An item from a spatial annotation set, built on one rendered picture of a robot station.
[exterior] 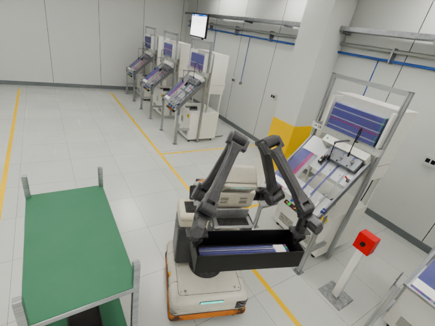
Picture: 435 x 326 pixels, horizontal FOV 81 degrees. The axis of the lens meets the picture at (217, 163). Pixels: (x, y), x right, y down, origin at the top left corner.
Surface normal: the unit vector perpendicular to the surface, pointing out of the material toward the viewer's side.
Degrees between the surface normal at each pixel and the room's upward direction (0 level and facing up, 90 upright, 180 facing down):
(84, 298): 0
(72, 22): 90
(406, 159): 90
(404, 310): 90
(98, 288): 0
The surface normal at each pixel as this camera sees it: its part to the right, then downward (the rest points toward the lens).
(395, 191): -0.84, 0.11
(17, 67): 0.52, 0.47
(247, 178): 0.27, -0.33
